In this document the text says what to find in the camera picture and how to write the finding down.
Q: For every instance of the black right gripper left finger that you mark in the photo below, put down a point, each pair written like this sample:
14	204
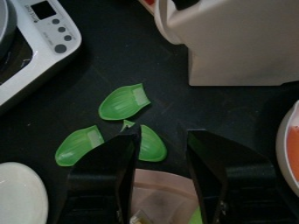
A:
98	180

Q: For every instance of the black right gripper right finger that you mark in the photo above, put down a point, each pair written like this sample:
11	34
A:
238	186

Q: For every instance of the green toy corn husk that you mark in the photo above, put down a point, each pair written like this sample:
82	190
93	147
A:
77	147
153	145
124	103

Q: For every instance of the small white plate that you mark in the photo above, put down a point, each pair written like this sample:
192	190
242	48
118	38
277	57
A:
19	195

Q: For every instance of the green toy vegetable half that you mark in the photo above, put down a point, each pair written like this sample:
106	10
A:
197	217

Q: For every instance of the yellow toy butter block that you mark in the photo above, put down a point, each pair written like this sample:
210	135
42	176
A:
137	219

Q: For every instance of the pink plastic tray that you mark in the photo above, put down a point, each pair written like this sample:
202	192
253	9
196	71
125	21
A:
164	198

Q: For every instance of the white bowl orange inside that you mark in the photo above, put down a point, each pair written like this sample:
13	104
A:
288	145

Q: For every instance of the white toy appliance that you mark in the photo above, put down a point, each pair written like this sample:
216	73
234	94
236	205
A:
241	43

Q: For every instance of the white toy microwave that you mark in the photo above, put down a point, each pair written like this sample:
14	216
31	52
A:
58	17

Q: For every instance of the red white toy item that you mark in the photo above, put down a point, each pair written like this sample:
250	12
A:
148	5

